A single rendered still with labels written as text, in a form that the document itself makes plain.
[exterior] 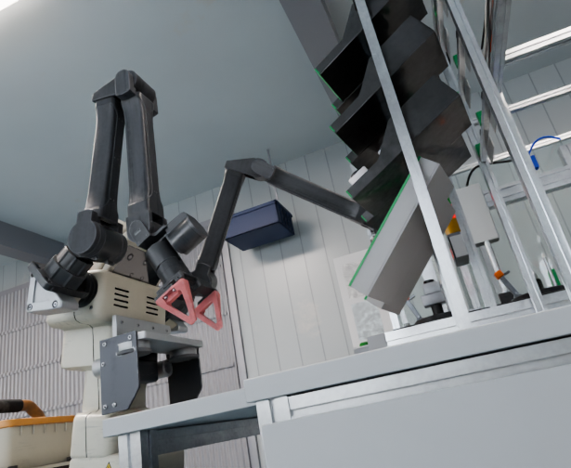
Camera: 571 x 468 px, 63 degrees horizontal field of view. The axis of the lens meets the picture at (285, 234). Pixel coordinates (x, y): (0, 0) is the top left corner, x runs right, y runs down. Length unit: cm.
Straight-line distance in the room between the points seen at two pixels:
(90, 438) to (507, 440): 86
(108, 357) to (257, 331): 311
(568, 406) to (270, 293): 370
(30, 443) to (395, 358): 103
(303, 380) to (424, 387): 15
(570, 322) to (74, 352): 105
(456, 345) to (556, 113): 386
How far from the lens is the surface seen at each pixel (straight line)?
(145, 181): 106
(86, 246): 106
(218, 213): 142
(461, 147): 116
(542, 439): 61
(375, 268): 90
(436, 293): 135
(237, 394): 77
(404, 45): 108
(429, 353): 60
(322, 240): 413
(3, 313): 614
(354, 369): 61
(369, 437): 61
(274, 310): 415
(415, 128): 97
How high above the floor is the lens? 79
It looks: 22 degrees up
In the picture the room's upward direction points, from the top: 11 degrees counter-clockwise
